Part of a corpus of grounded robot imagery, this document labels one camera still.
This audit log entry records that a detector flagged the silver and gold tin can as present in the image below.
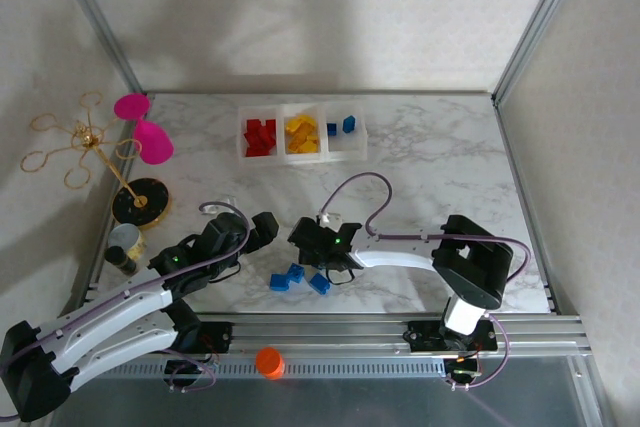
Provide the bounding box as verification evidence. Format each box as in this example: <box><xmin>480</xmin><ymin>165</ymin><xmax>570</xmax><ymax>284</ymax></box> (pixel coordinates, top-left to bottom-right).
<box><xmin>108</xmin><ymin>223</ymin><xmax>148</xmax><ymax>262</ymax></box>

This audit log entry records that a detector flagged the thin black gripper wire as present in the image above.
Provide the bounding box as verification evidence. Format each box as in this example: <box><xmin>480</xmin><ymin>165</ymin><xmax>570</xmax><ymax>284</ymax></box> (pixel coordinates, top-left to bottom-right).
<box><xmin>207</xmin><ymin>257</ymin><xmax>242</xmax><ymax>284</ymax></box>
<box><xmin>326</xmin><ymin>266</ymin><xmax>357</xmax><ymax>287</ymax></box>

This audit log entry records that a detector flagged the aluminium table back rail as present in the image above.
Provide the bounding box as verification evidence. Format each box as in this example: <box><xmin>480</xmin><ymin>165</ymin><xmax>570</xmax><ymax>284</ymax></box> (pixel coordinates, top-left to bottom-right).
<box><xmin>144</xmin><ymin>89</ymin><xmax>496</xmax><ymax>98</ymax></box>

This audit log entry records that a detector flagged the white plastic bin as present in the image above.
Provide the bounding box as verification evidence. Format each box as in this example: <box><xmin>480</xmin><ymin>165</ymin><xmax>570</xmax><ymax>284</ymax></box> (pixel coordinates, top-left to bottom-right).
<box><xmin>279</xmin><ymin>103</ymin><xmax>329</xmax><ymax>164</ymax></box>
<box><xmin>323</xmin><ymin>100</ymin><xmax>370</xmax><ymax>162</ymax></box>
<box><xmin>237</xmin><ymin>105</ymin><xmax>285</xmax><ymax>161</ymax></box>

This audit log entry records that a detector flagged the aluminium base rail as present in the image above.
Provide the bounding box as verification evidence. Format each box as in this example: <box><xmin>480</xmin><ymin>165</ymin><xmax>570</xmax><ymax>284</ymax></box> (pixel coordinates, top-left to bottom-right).
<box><xmin>144</xmin><ymin>314</ymin><xmax>589</xmax><ymax>354</ymax></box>

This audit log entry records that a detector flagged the aluminium table side rail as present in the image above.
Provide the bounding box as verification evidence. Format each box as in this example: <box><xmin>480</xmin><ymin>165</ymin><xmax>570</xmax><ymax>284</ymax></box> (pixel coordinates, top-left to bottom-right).
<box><xmin>492</xmin><ymin>96</ymin><xmax>560</xmax><ymax>316</ymax></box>

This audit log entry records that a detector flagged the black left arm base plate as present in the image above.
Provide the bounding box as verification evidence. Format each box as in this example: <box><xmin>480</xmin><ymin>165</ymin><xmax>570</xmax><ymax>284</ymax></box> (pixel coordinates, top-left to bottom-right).
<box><xmin>192</xmin><ymin>321</ymin><xmax>235</xmax><ymax>354</ymax></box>

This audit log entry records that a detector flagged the orange bottle cap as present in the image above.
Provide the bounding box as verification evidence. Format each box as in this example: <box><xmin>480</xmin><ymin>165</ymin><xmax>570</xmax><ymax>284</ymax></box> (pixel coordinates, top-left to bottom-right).
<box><xmin>254</xmin><ymin>346</ymin><xmax>286</xmax><ymax>381</ymax></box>

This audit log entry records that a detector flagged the thin black left gripper wire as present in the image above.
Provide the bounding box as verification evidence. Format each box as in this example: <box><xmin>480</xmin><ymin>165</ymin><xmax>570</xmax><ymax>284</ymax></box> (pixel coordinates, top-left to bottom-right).
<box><xmin>207</xmin><ymin>257</ymin><xmax>242</xmax><ymax>284</ymax></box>

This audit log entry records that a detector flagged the small black connector board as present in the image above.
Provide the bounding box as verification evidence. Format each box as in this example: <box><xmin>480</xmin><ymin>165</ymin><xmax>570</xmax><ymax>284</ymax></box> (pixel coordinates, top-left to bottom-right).
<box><xmin>443</xmin><ymin>356</ymin><xmax>485</xmax><ymax>382</ymax></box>
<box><xmin>163</xmin><ymin>359</ymin><xmax>211</xmax><ymax>382</ymax></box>

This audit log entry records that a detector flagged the gold glass holder stand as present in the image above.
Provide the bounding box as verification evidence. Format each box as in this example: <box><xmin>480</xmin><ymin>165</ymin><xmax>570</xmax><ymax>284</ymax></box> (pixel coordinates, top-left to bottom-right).
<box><xmin>19</xmin><ymin>90</ymin><xmax>172</xmax><ymax>227</ymax></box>

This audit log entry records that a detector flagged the long yellow lego brick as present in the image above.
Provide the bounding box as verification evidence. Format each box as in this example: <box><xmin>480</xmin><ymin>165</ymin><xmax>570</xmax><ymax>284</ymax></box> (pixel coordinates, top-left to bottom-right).
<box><xmin>288</xmin><ymin>127</ymin><xmax>317</xmax><ymax>146</ymax></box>

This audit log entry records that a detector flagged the pink wine glass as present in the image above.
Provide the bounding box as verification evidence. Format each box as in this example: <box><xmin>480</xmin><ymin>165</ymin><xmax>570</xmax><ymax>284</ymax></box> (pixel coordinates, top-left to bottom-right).
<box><xmin>113</xmin><ymin>93</ymin><xmax>175</xmax><ymax>167</ymax></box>

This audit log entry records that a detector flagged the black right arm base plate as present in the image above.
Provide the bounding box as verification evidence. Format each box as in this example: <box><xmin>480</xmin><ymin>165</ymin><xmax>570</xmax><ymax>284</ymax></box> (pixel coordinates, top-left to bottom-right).
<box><xmin>407</xmin><ymin>319</ymin><xmax>501</xmax><ymax>354</ymax></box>

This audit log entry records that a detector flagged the small black bottle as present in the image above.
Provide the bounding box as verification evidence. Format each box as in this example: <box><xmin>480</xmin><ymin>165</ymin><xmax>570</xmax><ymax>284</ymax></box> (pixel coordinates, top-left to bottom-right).
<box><xmin>103</xmin><ymin>245</ymin><xmax>140</xmax><ymax>277</ymax></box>

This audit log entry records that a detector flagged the thin black right gripper wire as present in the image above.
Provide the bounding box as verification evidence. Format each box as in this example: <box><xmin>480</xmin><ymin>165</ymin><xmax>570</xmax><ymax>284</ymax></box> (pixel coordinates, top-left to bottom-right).
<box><xmin>326</xmin><ymin>266</ymin><xmax>357</xmax><ymax>287</ymax></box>

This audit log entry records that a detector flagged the slotted grey cable duct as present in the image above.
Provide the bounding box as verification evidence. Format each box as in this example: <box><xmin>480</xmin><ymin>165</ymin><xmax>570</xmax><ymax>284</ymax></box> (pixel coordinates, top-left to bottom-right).
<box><xmin>102</xmin><ymin>356</ymin><xmax>447</xmax><ymax>379</ymax></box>

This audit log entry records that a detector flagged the grey metal sheet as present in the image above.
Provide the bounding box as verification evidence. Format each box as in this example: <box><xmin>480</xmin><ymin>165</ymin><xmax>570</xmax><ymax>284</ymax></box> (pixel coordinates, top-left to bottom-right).
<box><xmin>49</xmin><ymin>376</ymin><xmax>601</xmax><ymax>427</ymax></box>

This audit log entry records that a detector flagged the aluminium frame post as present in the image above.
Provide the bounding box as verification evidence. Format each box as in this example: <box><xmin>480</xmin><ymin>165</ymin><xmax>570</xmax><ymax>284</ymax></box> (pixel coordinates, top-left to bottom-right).
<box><xmin>47</xmin><ymin>0</ymin><xmax>149</xmax><ymax>96</ymax></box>
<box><xmin>491</xmin><ymin>0</ymin><xmax>589</xmax><ymax>106</ymax></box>

